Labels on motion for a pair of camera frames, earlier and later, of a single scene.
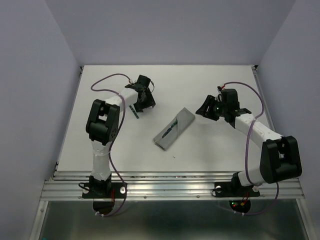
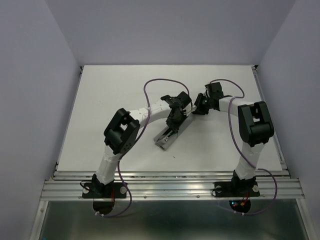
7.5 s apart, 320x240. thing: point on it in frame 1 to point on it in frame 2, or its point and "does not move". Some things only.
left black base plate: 117,190 does not move
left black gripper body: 147,101 to 174,123
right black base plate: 234,189 does not move
